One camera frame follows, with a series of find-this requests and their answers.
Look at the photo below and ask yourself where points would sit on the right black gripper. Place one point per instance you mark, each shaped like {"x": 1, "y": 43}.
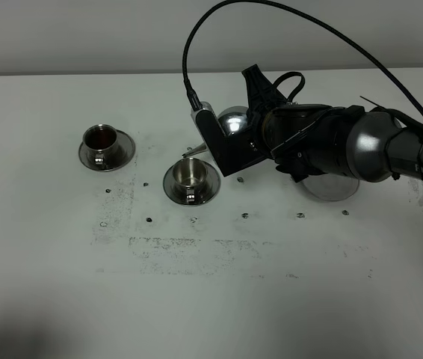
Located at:
{"x": 302, "y": 140}

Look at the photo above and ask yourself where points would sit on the stainless steel teapot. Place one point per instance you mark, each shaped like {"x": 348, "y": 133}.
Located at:
{"x": 233, "y": 120}

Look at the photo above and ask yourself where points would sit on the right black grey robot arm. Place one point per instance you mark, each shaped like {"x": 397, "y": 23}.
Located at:
{"x": 382, "y": 142}

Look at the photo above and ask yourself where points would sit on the middle stainless steel teacup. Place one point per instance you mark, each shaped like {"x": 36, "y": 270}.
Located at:
{"x": 186, "y": 181}

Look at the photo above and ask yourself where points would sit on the stainless steel teacup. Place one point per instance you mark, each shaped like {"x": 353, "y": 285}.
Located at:
{"x": 99, "y": 143}
{"x": 186, "y": 181}

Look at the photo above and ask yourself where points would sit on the steel teapot saucer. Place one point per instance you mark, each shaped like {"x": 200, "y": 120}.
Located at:
{"x": 331, "y": 187}

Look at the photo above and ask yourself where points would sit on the left stainless steel teacup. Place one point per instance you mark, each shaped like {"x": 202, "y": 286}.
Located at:
{"x": 99, "y": 143}

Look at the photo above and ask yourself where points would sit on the middle steel saucer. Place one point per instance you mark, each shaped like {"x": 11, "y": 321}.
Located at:
{"x": 212, "y": 188}

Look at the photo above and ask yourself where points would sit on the left steel saucer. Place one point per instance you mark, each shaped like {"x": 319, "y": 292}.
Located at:
{"x": 118, "y": 155}

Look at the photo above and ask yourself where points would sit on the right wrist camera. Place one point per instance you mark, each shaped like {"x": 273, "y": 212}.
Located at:
{"x": 214, "y": 138}

